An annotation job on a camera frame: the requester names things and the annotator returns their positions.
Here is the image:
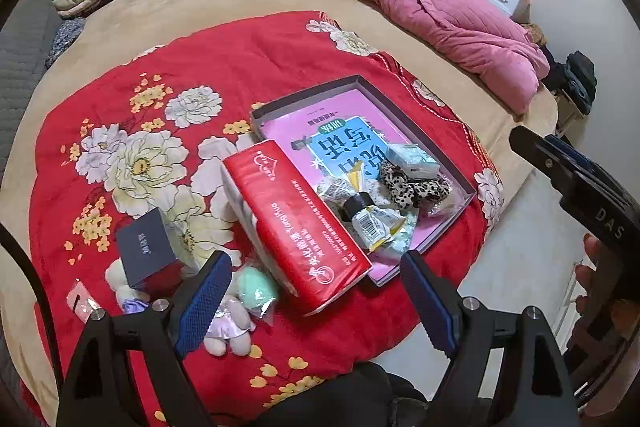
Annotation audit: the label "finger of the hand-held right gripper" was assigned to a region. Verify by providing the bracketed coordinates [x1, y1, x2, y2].
[544, 134, 621, 188]
[509, 125, 601, 208]

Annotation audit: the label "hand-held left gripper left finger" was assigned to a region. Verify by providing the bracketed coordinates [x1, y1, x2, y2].
[55, 250, 233, 427]

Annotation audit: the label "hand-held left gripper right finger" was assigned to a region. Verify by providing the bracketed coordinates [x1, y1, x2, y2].
[399, 250, 581, 427]

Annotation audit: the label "small white barcode packet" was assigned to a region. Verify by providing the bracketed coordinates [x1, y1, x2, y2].
[350, 204, 406, 253]

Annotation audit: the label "leopard print scrunchie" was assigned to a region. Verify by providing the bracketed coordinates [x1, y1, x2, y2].
[377, 162, 451, 210]

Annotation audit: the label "small black bottle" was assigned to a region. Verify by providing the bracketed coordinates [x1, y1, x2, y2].
[342, 192, 371, 223]

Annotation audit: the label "pale green tissue packet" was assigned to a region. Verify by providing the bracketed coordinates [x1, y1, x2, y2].
[387, 143, 441, 180]

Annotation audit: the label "yellow and white packet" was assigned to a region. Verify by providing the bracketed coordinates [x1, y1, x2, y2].
[320, 174, 368, 202]

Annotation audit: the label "grey shallow box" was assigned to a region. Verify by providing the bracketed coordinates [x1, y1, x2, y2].
[250, 75, 476, 288]

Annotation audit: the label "person's right hand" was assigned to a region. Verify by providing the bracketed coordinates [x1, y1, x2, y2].
[574, 234, 603, 315]

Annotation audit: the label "beige plush doll purple dress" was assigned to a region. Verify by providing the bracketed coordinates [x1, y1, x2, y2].
[202, 297, 258, 355]

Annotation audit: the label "mint green puff in bag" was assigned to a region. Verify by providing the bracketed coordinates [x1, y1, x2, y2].
[235, 264, 281, 325]

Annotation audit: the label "white floral packet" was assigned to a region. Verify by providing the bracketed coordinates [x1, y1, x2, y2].
[372, 212, 418, 268]

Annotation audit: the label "dark bags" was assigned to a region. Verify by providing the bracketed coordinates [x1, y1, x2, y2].
[547, 50, 598, 115]

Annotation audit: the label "navy blue box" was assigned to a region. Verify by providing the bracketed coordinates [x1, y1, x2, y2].
[114, 208, 181, 295]

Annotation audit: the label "small beige plush toy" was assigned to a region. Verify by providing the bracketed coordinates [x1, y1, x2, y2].
[105, 257, 151, 315]

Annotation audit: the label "small clear bag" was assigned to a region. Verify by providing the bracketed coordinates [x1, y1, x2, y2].
[425, 187, 468, 218]

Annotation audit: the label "person's dark pants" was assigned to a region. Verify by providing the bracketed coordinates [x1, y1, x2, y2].
[210, 359, 451, 427]

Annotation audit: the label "pink packet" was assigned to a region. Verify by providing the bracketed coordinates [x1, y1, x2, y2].
[67, 278, 101, 323]

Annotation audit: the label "red tissue pack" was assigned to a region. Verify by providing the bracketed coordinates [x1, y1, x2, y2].
[220, 139, 373, 318]

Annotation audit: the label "pink quilt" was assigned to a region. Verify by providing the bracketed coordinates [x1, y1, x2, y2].
[275, 0, 551, 116]

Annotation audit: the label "pink and blue book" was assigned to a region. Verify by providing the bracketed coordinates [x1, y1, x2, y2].
[265, 89, 451, 283]

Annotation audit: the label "red floral blanket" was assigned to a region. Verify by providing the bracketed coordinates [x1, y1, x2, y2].
[22, 11, 506, 427]

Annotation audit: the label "blue patterned cloth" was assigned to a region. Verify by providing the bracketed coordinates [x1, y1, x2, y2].
[45, 18, 87, 70]

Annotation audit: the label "grey quilted headboard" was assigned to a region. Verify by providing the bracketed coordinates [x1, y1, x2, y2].
[0, 0, 63, 178]

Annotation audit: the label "black cable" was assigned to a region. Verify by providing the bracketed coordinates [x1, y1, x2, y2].
[0, 222, 63, 383]

